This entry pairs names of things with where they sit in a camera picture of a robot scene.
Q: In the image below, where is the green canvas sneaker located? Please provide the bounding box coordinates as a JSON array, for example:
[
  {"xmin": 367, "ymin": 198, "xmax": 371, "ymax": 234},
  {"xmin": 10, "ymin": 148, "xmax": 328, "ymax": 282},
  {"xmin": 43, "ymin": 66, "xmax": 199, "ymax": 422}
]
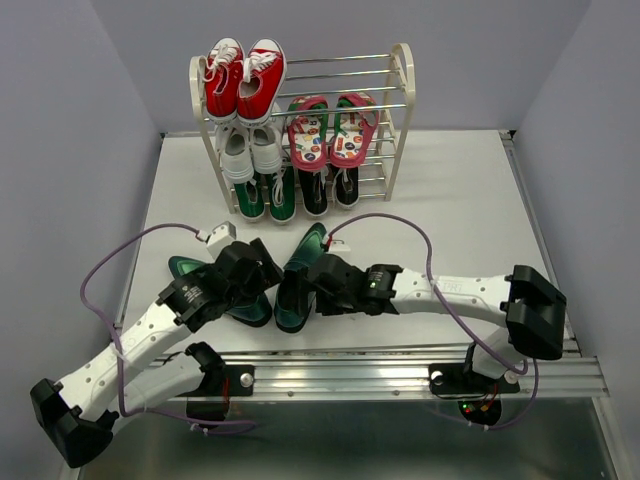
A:
[
  {"xmin": 234, "ymin": 179, "xmax": 265, "ymax": 222},
  {"xmin": 266, "ymin": 161, "xmax": 296, "ymax": 224}
]

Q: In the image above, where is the right green canvas sneaker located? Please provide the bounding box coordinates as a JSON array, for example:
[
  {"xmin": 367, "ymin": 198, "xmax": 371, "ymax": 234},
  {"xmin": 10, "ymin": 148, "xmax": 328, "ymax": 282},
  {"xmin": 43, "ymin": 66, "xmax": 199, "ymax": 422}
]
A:
[{"xmin": 266, "ymin": 161, "xmax": 296, "ymax": 224}]

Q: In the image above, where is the left white sneaker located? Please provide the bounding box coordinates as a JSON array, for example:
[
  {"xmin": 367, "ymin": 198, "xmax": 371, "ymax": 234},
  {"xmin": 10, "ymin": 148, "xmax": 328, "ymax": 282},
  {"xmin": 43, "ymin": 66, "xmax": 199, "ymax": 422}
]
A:
[{"xmin": 215, "ymin": 123, "xmax": 254, "ymax": 185}]

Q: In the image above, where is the green leather loafer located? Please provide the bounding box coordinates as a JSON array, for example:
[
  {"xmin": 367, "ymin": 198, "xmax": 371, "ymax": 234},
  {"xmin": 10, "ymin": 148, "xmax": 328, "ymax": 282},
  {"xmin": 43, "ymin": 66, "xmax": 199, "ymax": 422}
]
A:
[
  {"xmin": 168, "ymin": 255, "xmax": 273, "ymax": 328},
  {"xmin": 274, "ymin": 222, "xmax": 327, "ymax": 334}
]

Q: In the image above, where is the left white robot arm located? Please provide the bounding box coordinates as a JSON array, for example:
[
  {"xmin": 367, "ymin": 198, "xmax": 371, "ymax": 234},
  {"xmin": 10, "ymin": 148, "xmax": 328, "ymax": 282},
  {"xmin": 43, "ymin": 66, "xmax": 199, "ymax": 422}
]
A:
[{"xmin": 30, "ymin": 239, "xmax": 284, "ymax": 468}]

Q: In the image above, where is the black canvas sneaker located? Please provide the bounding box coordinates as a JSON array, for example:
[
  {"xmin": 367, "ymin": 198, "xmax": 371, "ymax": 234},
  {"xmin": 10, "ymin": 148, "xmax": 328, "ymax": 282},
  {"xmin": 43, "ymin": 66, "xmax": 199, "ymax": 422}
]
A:
[
  {"xmin": 332, "ymin": 166, "xmax": 359, "ymax": 209},
  {"xmin": 298, "ymin": 168, "xmax": 328, "ymax": 217}
]

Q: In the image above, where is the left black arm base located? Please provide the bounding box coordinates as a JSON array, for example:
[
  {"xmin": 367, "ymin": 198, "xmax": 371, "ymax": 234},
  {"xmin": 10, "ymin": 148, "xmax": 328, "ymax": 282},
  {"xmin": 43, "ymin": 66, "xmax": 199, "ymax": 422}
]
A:
[{"xmin": 178, "ymin": 364, "xmax": 255, "ymax": 433}]

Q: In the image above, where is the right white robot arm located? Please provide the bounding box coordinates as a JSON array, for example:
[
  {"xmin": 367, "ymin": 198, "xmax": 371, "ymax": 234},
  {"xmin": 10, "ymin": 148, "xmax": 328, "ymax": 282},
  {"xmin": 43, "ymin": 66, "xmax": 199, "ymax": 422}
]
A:
[{"xmin": 300, "ymin": 253, "xmax": 567, "ymax": 390}]

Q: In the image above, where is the red canvas sneaker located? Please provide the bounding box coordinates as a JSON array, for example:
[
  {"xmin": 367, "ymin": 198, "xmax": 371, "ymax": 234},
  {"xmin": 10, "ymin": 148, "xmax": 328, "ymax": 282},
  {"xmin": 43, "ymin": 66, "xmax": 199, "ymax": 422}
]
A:
[
  {"xmin": 237, "ymin": 38, "xmax": 287, "ymax": 128},
  {"xmin": 204, "ymin": 38, "xmax": 244, "ymax": 123}
]

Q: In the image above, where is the left red canvas sneaker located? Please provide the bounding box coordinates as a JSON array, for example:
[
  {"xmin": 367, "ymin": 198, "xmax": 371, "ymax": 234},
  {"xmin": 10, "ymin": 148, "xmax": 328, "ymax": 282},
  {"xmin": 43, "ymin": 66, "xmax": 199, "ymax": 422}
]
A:
[{"xmin": 204, "ymin": 38, "xmax": 244, "ymax": 123}]

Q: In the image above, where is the left green canvas sneaker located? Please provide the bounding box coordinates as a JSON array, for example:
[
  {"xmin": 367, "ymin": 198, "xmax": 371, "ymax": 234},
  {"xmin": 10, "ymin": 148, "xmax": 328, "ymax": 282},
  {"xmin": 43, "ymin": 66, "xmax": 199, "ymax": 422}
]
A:
[{"xmin": 234, "ymin": 179, "xmax": 265, "ymax": 222}]

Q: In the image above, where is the aluminium mounting rail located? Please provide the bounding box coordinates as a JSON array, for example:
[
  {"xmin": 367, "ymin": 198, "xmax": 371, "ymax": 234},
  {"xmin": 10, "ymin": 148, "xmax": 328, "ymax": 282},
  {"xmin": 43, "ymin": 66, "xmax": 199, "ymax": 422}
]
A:
[{"xmin": 221, "ymin": 344, "xmax": 609, "ymax": 402}]

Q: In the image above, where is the cream metal shoe rack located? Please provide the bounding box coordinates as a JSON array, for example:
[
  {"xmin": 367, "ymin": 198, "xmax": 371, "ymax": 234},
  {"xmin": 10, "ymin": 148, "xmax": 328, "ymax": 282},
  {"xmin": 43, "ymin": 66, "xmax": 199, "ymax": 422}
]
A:
[{"xmin": 189, "ymin": 43, "xmax": 416, "ymax": 214}]

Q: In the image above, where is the right red canvas sneaker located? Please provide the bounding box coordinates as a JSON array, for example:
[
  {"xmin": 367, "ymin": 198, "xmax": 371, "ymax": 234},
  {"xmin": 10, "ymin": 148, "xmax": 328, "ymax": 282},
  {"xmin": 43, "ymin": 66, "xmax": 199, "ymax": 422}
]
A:
[{"xmin": 237, "ymin": 38, "xmax": 287, "ymax": 128}]

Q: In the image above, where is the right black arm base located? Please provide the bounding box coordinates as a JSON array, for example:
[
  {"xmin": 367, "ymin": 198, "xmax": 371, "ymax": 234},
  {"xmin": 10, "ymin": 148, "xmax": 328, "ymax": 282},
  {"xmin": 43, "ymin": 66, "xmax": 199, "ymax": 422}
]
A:
[{"xmin": 428, "ymin": 363, "xmax": 520, "ymax": 428}]

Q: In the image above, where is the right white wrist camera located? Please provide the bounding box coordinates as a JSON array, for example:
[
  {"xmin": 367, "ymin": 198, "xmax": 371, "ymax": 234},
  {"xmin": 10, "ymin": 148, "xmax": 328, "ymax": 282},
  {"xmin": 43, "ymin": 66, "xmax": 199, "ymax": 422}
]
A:
[{"xmin": 324, "ymin": 239, "xmax": 351, "ymax": 256}]

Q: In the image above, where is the white sneaker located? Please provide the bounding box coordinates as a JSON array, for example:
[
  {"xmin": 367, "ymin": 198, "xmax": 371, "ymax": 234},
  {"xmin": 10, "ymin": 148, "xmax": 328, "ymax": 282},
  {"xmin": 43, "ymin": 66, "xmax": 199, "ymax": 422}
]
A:
[
  {"xmin": 215, "ymin": 123, "xmax": 254, "ymax": 185},
  {"xmin": 250, "ymin": 116, "xmax": 285, "ymax": 175}
]

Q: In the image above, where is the pink patterned flip-flop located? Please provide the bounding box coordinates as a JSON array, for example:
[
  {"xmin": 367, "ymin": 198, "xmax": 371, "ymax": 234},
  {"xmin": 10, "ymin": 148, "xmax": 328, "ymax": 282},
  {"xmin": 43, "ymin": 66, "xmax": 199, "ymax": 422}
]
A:
[
  {"xmin": 329, "ymin": 110, "xmax": 380, "ymax": 169},
  {"xmin": 286, "ymin": 95, "xmax": 329, "ymax": 173}
]

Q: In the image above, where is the right white sneaker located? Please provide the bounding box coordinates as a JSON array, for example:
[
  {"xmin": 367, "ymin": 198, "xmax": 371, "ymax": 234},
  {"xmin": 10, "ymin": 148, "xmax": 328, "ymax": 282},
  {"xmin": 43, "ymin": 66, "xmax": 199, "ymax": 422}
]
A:
[{"xmin": 250, "ymin": 116, "xmax": 285, "ymax": 175}]

